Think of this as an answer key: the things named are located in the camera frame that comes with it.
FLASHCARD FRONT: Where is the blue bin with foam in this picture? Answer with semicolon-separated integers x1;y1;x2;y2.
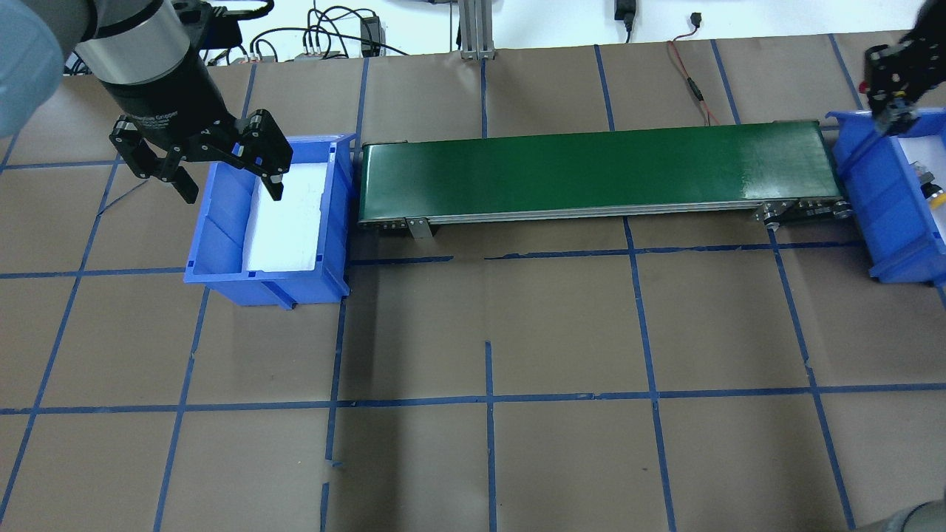
183;132;357;310

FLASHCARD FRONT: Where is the green conveyor belt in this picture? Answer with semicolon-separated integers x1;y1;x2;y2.
358;121;854;238

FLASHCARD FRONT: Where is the white foam pad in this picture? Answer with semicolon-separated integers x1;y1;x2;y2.
242;163;327;272

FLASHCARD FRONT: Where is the black gripper source side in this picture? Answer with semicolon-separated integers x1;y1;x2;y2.
862;1;945;136

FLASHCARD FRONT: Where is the blue bin with buttons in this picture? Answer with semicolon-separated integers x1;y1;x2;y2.
827;107;945;287

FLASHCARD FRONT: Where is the aluminium frame post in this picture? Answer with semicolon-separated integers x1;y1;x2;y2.
458;0;496;61

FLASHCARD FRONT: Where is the robot arm near empty bin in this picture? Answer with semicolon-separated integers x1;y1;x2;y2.
2;1;293;203

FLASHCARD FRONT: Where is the black gripper empty-bin side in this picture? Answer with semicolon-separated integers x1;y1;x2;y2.
103;48;293;203

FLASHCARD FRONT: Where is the black power adapter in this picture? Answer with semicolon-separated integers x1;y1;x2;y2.
359;15;385;57

